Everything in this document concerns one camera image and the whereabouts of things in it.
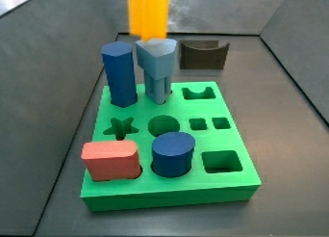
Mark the red rounded rectangular block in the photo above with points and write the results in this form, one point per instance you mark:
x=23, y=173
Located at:
x=112, y=160

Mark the black curved arch block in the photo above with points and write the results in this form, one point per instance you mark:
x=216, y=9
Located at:
x=203, y=54

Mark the dark blue hexagonal block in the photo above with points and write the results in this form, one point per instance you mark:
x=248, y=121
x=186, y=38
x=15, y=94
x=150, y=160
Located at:
x=116, y=54

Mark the dark blue cylinder block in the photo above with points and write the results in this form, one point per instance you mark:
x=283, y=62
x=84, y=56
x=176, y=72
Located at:
x=172, y=153

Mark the light blue heart block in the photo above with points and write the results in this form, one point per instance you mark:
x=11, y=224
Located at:
x=156, y=59

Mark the orange star-shaped block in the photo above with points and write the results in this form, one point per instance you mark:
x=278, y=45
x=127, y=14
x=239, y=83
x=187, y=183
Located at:
x=147, y=18

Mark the green shape sorter board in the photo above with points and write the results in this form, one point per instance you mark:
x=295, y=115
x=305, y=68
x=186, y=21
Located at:
x=223, y=174

